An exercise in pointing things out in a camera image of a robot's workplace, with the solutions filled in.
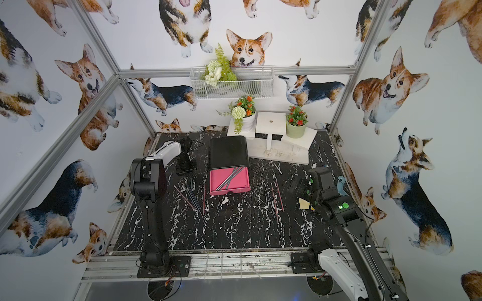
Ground pink top drawer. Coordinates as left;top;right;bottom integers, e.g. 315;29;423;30
209;166;251;196

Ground teal plastic scoop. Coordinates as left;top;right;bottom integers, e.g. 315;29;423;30
336;176;349;196

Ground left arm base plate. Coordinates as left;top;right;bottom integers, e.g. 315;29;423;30
137;256;192;278

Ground red pencil near drawer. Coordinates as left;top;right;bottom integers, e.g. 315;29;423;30
202;184;207;216

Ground dark blue pencil left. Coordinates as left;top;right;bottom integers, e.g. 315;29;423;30
187;188;204;216

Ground black drawer cabinet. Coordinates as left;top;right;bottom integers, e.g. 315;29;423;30
208;135;250;170

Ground white wooden stand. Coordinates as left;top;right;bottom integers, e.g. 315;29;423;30
228;112;318;165

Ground white wire basket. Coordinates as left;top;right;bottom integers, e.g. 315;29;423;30
190;66;274;100

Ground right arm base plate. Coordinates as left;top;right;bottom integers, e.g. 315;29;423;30
288;250;324;274

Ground white pot orange flowers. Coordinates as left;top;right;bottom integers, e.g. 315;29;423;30
217;95;256;134

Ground red pencil far left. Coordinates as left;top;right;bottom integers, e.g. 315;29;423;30
174;186;197;212

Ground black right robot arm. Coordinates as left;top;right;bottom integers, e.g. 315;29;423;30
288;166;408;300

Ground green fern with white flowers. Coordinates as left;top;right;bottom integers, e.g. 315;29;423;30
201;44;237;87

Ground yellow sticky note pad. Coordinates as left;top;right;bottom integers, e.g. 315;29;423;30
298;198;311;210

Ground green pencil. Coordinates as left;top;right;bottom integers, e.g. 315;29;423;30
217;167;243;190
221;167;244;188
216;171;238;191

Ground red pencil right group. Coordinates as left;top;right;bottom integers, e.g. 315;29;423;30
270;183;278;221

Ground green pot red flowers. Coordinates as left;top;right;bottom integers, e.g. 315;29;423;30
286;105;308;139

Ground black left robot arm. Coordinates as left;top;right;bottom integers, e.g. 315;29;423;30
131;138;196;278

